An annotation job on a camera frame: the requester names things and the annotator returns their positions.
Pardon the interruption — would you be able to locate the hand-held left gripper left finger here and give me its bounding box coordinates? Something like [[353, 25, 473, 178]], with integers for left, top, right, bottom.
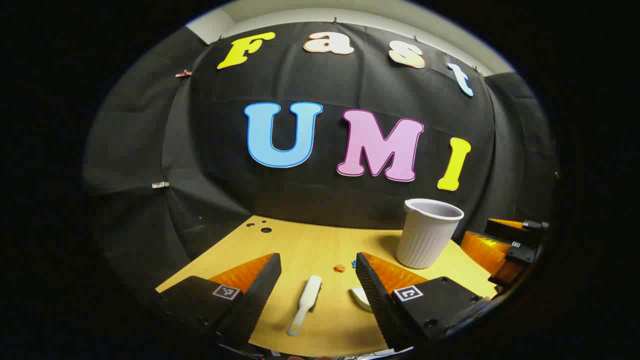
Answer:
[[155, 252, 282, 351]]

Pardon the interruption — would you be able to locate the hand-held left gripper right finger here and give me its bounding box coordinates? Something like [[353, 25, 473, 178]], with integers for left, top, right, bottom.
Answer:
[[354, 252, 486, 352]]

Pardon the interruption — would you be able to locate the white dustpan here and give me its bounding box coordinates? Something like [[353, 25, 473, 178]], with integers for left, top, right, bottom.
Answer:
[[350, 287, 373, 312]]

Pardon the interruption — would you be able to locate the white ribbed garbage bin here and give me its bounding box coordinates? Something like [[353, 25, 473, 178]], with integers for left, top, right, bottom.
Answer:
[[396, 198, 465, 270]]

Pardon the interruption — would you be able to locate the black backdrop cloth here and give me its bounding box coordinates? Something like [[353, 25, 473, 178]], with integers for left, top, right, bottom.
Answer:
[[82, 20, 558, 301]]

